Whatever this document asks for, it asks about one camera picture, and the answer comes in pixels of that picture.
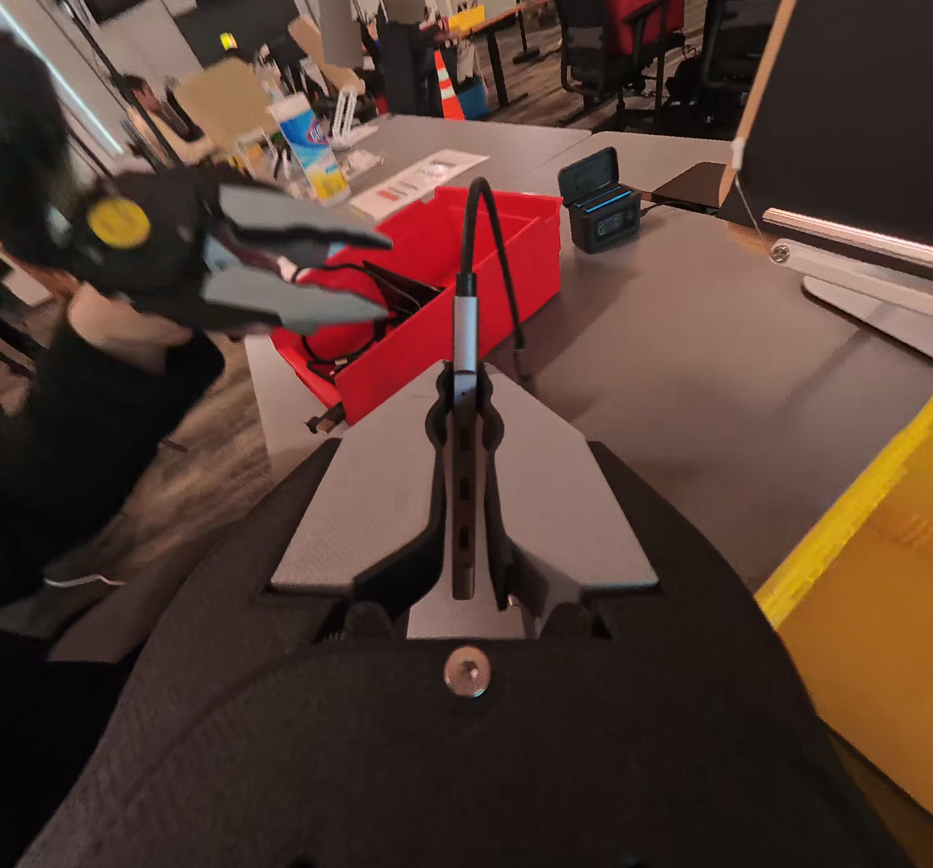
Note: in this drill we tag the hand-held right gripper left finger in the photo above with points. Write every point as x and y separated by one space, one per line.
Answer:
364 518

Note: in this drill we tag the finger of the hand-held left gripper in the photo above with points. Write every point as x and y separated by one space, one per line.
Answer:
291 219
291 303

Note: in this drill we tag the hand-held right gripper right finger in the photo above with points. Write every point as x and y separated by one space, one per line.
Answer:
576 518

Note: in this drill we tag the red plastic bin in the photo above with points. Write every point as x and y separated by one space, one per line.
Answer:
437 358

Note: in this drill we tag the grey usb hub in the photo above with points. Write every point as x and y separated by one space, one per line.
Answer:
466 329

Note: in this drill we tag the person's left hand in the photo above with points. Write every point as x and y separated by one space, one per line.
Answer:
124 329

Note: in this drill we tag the disinfectant wipes canister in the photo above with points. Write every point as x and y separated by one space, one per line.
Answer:
313 154

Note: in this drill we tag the black bin divider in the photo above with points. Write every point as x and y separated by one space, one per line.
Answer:
408 292

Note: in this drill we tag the beige rounded board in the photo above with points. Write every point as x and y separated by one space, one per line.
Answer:
226 103

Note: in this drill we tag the white barcode paper sheet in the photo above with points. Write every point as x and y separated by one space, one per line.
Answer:
423 179

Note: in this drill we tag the white stand with beige paddle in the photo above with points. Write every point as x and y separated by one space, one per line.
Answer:
321 52

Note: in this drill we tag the orange traffic cone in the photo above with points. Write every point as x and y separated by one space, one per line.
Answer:
448 92

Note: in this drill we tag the black charging case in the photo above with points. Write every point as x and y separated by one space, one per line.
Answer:
605 227

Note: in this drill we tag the yellow plastic bin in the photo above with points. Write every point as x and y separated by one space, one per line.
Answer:
875 591

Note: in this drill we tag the black office chair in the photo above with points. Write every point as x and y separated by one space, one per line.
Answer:
583 23

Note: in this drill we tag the silver display stand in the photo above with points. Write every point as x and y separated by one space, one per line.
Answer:
875 285

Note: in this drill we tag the red storage crate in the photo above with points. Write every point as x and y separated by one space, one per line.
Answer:
645 1

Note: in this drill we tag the wooden backing board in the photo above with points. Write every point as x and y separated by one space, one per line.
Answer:
772 45

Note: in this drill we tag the black display panel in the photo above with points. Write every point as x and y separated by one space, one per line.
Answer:
853 81

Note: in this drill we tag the black wall screen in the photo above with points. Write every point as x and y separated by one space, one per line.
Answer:
248 15

